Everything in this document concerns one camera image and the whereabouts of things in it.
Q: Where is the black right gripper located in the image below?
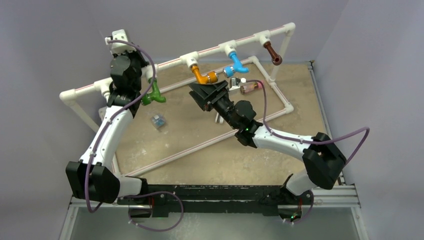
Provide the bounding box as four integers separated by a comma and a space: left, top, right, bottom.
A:
188, 80, 239, 129

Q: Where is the orange faucet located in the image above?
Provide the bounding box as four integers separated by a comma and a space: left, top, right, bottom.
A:
190, 64, 218, 85

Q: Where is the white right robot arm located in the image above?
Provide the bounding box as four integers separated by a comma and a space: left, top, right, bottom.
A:
189, 80, 347, 204

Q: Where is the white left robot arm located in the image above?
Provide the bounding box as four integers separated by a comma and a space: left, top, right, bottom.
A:
65, 51, 149, 205

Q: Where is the white rectangular block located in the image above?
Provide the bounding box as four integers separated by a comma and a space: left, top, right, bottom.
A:
215, 113, 224, 124

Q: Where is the blue faucet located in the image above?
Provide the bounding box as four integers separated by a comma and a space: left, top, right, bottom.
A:
223, 51, 249, 78

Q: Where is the brown pink-capped tube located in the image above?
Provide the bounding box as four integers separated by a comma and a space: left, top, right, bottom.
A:
239, 81, 263, 95

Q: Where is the green faucet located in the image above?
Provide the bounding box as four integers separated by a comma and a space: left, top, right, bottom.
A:
141, 77, 167, 106

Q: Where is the clear blue plastic packet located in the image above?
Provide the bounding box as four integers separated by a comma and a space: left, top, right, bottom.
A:
150, 114, 167, 130

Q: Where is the brown faucet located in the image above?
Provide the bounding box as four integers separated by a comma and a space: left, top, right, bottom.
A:
262, 41, 283, 66

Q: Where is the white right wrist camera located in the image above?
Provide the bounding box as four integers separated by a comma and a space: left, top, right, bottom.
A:
229, 77, 247, 91

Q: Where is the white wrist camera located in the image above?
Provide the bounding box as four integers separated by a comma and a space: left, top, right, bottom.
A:
104, 29, 136, 55
229, 77, 247, 91

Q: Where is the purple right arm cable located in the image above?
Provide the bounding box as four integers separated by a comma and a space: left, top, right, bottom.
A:
245, 79, 371, 167

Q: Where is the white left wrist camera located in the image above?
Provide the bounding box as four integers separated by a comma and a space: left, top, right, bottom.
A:
104, 29, 136, 55

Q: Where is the white PVC pipe frame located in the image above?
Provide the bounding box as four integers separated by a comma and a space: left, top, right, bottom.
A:
59, 22, 296, 176

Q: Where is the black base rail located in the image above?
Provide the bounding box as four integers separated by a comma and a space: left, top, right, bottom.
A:
71, 183, 362, 220

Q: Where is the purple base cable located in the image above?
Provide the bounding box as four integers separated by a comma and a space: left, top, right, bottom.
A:
127, 191, 185, 233

